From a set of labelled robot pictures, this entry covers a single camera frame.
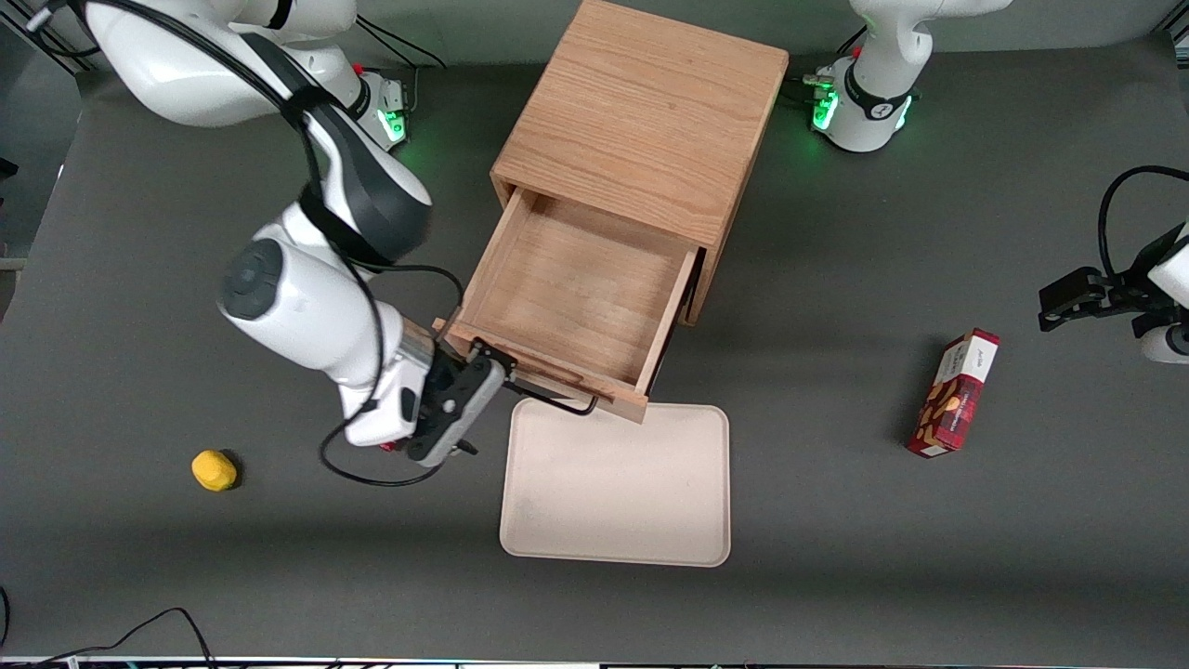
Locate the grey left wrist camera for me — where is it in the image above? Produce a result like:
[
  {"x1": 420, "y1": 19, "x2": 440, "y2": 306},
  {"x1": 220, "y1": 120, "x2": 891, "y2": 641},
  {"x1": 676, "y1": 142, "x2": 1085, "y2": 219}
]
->
[{"x1": 1135, "y1": 316, "x2": 1189, "y2": 365}]

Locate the black floor cable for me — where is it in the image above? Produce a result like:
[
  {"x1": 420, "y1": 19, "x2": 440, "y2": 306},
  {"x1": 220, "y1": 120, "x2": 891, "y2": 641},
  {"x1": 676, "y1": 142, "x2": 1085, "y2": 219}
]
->
[{"x1": 0, "y1": 585, "x2": 220, "y2": 669}]

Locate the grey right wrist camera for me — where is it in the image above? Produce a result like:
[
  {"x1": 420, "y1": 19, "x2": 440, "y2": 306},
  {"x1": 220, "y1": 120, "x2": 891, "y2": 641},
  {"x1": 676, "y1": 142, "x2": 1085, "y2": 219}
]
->
[{"x1": 406, "y1": 361, "x2": 508, "y2": 468}]

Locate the black base cable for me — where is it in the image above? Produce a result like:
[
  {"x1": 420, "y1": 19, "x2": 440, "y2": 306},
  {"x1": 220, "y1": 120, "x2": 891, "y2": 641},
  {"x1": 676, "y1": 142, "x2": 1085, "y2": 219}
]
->
[
  {"x1": 785, "y1": 26, "x2": 867, "y2": 105},
  {"x1": 351, "y1": 19, "x2": 449, "y2": 73}
]

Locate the black right base cable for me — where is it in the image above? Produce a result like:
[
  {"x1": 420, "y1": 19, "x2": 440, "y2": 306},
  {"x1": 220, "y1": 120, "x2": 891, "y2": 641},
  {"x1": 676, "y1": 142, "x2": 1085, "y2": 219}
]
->
[{"x1": 351, "y1": 19, "x2": 449, "y2": 73}]

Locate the wooden drawer cabinet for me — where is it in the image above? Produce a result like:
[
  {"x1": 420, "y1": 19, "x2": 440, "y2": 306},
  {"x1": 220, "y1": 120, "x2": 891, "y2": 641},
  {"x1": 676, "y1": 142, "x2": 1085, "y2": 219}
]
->
[{"x1": 490, "y1": 0, "x2": 791, "y2": 328}]

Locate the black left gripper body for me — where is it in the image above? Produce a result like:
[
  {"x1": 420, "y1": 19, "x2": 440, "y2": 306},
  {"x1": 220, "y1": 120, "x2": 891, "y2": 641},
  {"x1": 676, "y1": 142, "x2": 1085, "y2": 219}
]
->
[{"x1": 1100, "y1": 223, "x2": 1168, "y2": 319}]

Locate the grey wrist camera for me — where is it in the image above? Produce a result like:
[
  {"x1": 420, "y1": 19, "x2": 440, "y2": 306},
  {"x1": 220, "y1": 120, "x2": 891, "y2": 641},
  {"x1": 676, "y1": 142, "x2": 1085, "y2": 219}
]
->
[
  {"x1": 1135, "y1": 316, "x2": 1189, "y2": 365},
  {"x1": 406, "y1": 361, "x2": 508, "y2": 468}
]

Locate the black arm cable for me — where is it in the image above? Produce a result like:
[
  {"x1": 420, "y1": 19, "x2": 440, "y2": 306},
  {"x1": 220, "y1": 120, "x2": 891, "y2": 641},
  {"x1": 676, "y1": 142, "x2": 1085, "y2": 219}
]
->
[
  {"x1": 26, "y1": 0, "x2": 480, "y2": 490},
  {"x1": 1097, "y1": 165, "x2": 1189, "y2": 282}
]

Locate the beige plastic tray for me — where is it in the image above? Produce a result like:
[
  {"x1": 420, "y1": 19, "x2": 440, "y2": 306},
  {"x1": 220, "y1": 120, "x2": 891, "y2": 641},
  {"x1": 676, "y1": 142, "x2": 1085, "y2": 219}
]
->
[{"x1": 499, "y1": 398, "x2": 733, "y2": 569}]

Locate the red cookie box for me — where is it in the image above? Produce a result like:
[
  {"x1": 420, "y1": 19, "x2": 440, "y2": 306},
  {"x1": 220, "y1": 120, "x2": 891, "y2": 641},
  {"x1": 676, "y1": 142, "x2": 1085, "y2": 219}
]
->
[{"x1": 907, "y1": 328, "x2": 1002, "y2": 459}]

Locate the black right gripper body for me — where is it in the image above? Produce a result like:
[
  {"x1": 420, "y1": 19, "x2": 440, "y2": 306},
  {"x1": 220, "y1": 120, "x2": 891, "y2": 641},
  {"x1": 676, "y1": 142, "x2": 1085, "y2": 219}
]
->
[{"x1": 407, "y1": 344, "x2": 486, "y2": 445}]

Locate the yellow lemon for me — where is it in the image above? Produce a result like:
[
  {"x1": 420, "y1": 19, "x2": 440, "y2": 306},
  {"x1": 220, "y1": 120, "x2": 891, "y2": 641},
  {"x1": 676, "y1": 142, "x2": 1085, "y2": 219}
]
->
[{"x1": 191, "y1": 450, "x2": 240, "y2": 492}]

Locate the black left base cable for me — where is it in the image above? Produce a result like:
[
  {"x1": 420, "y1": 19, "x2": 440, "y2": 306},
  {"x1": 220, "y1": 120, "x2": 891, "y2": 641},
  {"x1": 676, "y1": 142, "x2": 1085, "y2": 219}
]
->
[{"x1": 785, "y1": 26, "x2": 867, "y2": 105}]

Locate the wooden drawer with deep tray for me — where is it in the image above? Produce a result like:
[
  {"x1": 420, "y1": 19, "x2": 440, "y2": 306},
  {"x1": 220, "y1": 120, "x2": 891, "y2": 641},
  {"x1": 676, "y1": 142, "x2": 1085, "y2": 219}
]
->
[{"x1": 431, "y1": 185, "x2": 700, "y2": 426}]

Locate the black metal drawer handle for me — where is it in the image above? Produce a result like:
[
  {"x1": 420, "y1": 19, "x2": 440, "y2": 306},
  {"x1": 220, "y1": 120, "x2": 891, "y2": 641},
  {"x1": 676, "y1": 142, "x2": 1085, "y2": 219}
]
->
[{"x1": 506, "y1": 372, "x2": 601, "y2": 417}]

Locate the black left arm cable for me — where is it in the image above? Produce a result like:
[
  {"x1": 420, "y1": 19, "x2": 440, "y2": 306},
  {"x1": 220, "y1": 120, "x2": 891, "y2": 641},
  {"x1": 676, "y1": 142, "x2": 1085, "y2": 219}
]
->
[{"x1": 1097, "y1": 165, "x2": 1189, "y2": 282}]

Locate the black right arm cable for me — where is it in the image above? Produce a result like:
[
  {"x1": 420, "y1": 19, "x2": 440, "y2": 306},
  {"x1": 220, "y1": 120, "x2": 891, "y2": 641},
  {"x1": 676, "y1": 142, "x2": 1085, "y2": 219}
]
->
[{"x1": 26, "y1": 0, "x2": 480, "y2": 490}]

